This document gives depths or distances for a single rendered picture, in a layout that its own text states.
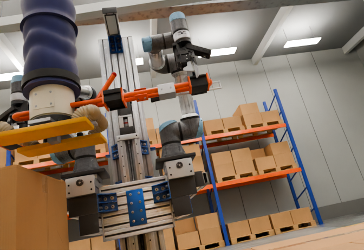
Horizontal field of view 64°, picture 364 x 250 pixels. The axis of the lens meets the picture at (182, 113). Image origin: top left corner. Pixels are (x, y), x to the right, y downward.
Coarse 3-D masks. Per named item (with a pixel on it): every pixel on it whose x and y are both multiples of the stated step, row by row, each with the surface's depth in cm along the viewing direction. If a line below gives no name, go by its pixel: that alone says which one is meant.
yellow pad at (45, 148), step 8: (80, 136) 119; (88, 136) 119; (96, 136) 119; (40, 144) 118; (48, 144) 118; (56, 144) 118; (64, 144) 119; (72, 144) 121; (80, 144) 123; (88, 144) 125; (96, 144) 127; (24, 152) 119; (32, 152) 121; (40, 152) 122; (48, 152) 125
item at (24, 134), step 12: (60, 120) 105; (72, 120) 101; (84, 120) 101; (0, 132) 100; (12, 132) 100; (24, 132) 100; (36, 132) 102; (48, 132) 104; (60, 132) 106; (72, 132) 109; (0, 144) 106; (12, 144) 108
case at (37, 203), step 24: (0, 168) 90; (24, 168) 95; (0, 192) 88; (24, 192) 92; (48, 192) 109; (0, 216) 85; (24, 216) 89; (48, 216) 105; (0, 240) 83; (24, 240) 87; (48, 240) 102
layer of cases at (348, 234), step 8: (360, 224) 118; (328, 232) 113; (336, 232) 108; (344, 232) 104; (352, 232) 100; (360, 232) 96; (288, 240) 114; (296, 240) 109; (304, 240) 104; (312, 240) 100; (320, 240) 96; (328, 240) 93; (336, 240) 89; (344, 240) 86; (352, 240) 83; (360, 240) 80; (248, 248) 115; (256, 248) 110; (264, 248) 105; (272, 248) 101; (280, 248) 97; (288, 248) 93; (296, 248) 90; (304, 248) 87; (312, 248) 84; (320, 248) 81; (328, 248) 78; (336, 248) 76; (344, 248) 73; (352, 248) 71; (360, 248) 69
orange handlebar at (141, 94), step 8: (144, 88) 118; (152, 88) 118; (176, 88) 119; (184, 88) 122; (128, 96) 117; (136, 96) 117; (144, 96) 118; (152, 96) 121; (72, 104) 116; (80, 104) 116; (88, 104) 116; (24, 112) 115; (16, 120) 117; (24, 120) 119
